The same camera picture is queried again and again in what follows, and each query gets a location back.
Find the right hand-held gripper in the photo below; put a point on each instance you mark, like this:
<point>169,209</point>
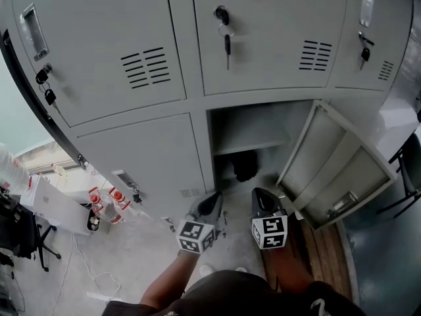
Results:
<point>269,230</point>

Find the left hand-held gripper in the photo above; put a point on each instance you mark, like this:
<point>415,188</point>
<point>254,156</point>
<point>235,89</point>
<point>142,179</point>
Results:
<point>194,235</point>

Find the black umbrella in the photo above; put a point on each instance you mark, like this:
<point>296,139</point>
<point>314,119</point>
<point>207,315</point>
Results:
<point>245,170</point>

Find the grey metal locker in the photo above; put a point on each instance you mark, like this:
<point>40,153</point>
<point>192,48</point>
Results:
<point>148,21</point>

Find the person's left forearm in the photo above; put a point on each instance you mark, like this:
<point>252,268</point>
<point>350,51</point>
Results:
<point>171,278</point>

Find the person's right forearm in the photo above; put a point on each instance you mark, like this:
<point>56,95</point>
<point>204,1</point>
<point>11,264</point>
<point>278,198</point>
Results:
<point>289,270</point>

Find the black-headed locker key set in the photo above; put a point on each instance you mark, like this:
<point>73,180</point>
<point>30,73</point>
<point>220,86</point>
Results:
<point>137,197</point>
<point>227,44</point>
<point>49,95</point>
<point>365,54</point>

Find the open grey locker door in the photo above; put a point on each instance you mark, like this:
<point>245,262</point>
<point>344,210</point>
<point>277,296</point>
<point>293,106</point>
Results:
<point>329,163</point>

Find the person's white shoe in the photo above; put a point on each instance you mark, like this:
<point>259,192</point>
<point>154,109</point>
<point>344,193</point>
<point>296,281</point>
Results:
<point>207,270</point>
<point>241,269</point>

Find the brown wooden slat bench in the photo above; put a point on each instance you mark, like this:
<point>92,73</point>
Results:
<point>329,255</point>

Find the person's black shirt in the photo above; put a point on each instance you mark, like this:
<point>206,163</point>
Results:
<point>237,296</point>

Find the red-capped clear water bottle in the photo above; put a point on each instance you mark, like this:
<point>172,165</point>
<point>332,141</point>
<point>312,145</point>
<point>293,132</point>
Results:
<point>115,206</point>
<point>96,204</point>

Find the grey waste bin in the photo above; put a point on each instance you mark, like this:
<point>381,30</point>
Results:
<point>93,225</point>

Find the black office swivel chair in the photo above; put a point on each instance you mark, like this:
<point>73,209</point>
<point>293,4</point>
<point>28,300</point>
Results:
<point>19,232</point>

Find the white garment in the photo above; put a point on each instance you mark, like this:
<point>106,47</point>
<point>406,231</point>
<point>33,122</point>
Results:
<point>11,170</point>

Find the black metal frame chair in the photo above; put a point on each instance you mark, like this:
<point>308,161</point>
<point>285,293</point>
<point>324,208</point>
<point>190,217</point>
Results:
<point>412,173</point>

